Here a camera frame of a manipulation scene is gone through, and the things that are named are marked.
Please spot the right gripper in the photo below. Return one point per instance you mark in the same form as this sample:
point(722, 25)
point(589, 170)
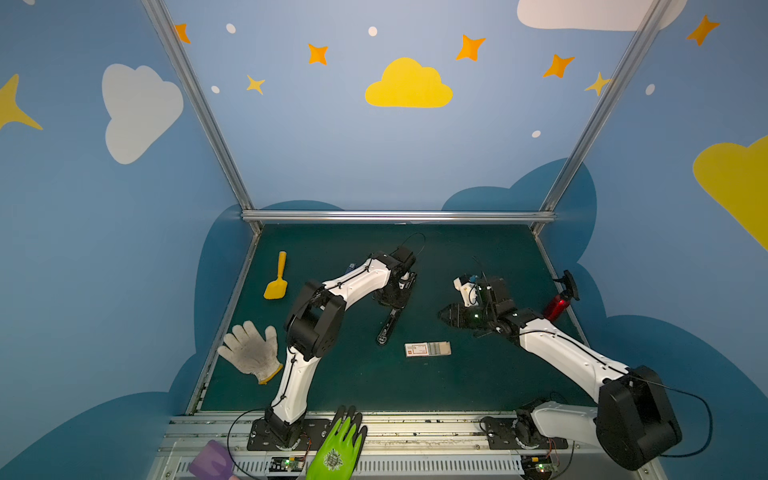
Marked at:
point(465, 315)

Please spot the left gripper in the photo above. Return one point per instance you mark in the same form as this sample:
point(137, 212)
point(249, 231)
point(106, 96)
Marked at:
point(394, 298)

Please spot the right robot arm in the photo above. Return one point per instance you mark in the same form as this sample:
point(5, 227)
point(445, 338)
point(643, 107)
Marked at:
point(632, 420)

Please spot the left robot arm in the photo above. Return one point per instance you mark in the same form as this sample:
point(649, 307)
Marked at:
point(315, 321)

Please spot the red black clamp tool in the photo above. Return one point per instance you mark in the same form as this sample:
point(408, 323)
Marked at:
point(564, 298)

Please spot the yellow toy shovel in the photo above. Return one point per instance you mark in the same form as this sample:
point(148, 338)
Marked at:
point(277, 288)

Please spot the white cotton glove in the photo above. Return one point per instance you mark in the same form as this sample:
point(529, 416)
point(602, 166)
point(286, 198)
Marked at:
point(251, 352)

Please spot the green black work glove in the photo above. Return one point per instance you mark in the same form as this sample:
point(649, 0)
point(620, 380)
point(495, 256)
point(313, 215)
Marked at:
point(337, 457)

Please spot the purple cloth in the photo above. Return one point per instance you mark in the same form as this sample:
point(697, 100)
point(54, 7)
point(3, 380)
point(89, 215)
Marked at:
point(213, 463)

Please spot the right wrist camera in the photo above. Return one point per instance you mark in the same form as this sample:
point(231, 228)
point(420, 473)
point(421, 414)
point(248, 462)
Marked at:
point(466, 285)

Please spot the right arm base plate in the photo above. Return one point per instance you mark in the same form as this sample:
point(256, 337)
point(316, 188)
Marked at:
point(507, 433)

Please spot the aluminium frame back bar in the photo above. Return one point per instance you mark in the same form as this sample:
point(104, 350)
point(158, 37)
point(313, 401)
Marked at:
point(397, 216)

